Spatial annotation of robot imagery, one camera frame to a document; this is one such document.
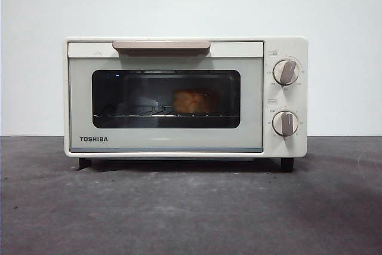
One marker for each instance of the cream oven knob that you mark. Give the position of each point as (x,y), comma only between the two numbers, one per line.
(285,123)
(286,72)

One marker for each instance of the golden brown bread loaf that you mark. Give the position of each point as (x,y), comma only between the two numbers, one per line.
(195,101)

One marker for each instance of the cream Toshiba toaster oven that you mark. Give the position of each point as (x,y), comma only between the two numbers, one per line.
(167,144)

